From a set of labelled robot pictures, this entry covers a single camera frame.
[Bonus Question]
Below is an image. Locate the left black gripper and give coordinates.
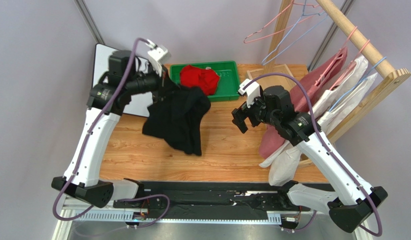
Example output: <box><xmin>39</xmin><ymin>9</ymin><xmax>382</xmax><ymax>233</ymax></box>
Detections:
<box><xmin>126</xmin><ymin>61</ymin><xmax>181</xmax><ymax>100</ymax></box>

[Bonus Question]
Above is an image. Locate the black t shirt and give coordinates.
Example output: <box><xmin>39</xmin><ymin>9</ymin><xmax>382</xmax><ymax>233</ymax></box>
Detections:
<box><xmin>142</xmin><ymin>85</ymin><xmax>211</xmax><ymax>156</ymax></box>

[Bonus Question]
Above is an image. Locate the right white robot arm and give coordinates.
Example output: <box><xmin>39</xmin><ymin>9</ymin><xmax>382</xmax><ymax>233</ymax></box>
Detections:
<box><xmin>232</xmin><ymin>82</ymin><xmax>388</xmax><ymax>233</ymax></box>

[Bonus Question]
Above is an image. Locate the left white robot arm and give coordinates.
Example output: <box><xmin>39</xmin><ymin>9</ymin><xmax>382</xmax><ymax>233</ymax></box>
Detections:
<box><xmin>51</xmin><ymin>47</ymin><xmax>178</xmax><ymax>208</ymax></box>

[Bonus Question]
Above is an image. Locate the red t shirt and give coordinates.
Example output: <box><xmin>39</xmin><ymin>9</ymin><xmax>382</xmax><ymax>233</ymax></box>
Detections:
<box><xmin>179</xmin><ymin>65</ymin><xmax>220</xmax><ymax>96</ymax></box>

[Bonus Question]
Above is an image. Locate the hanging white t shirt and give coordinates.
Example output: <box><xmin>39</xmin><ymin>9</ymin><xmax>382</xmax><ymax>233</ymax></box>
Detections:
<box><xmin>259</xmin><ymin>55</ymin><xmax>377</xmax><ymax>168</ymax></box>
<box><xmin>260</xmin><ymin>73</ymin><xmax>378</xmax><ymax>186</ymax></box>

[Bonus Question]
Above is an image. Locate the hanging pink t shirt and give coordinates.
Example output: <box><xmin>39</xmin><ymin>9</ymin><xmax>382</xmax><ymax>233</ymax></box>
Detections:
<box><xmin>258</xmin><ymin>47</ymin><xmax>348</xmax><ymax>159</ymax></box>

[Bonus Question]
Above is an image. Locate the green plastic tray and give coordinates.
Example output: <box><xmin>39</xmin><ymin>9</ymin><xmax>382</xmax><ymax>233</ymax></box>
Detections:
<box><xmin>169</xmin><ymin>60</ymin><xmax>240</xmax><ymax>102</ymax></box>

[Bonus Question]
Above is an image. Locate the white whiteboard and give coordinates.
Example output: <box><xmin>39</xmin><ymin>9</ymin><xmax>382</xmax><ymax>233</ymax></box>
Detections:
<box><xmin>91</xmin><ymin>43</ymin><xmax>153</xmax><ymax>117</ymax></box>

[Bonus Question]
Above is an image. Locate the wooden clothes rack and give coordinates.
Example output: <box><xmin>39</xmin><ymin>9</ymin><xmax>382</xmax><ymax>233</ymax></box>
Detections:
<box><xmin>263</xmin><ymin>0</ymin><xmax>411</xmax><ymax>143</ymax></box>

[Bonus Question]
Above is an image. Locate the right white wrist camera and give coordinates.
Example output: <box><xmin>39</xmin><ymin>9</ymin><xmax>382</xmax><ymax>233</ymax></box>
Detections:
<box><xmin>237</xmin><ymin>78</ymin><xmax>261</xmax><ymax>108</ymax></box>

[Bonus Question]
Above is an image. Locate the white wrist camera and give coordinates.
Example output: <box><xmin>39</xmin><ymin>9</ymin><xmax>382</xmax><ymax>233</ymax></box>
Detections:
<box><xmin>147</xmin><ymin>44</ymin><xmax>172</xmax><ymax>77</ymax></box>
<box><xmin>237</xmin><ymin>78</ymin><xmax>261</xmax><ymax>108</ymax></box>

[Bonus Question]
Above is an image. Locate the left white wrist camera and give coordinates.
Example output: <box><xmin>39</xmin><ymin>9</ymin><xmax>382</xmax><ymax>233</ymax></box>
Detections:
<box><xmin>147</xmin><ymin>44</ymin><xmax>172</xmax><ymax>77</ymax></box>

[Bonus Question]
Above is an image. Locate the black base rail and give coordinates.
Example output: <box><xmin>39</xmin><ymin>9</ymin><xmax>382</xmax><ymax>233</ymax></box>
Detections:
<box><xmin>113</xmin><ymin>181</ymin><xmax>310</xmax><ymax>221</ymax></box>

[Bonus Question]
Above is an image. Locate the blue wire hanger empty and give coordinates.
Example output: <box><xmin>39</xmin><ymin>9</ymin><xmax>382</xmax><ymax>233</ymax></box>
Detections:
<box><xmin>261</xmin><ymin>0</ymin><xmax>328</xmax><ymax>66</ymax></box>

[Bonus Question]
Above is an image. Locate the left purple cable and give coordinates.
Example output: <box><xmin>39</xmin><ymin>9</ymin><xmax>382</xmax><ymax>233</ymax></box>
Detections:
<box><xmin>52</xmin><ymin>37</ymin><xmax>171</xmax><ymax>229</ymax></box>

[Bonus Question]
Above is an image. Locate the purple cable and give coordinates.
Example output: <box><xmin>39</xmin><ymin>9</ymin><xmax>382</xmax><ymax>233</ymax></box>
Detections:
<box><xmin>52</xmin><ymin>37</ymin><xmax>171</xmax><ymax>229</ymax></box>
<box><xmin>242</xmin><ymin>72</ymin><xmax>383</xmax><ymax>238</ymax></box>

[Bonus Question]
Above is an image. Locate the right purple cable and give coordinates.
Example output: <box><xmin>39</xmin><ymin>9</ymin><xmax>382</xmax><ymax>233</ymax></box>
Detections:
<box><xmin>242</xmin><ymin>72</ymin><xmax>383</xmax><ymax>238</ymax></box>

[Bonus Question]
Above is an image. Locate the aluminium frame rail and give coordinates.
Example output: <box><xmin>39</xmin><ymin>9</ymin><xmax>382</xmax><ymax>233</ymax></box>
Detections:
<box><xmin>51</xmin><ymin>111</ymin><xmax>373</xmax><ymax>240</ymax></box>

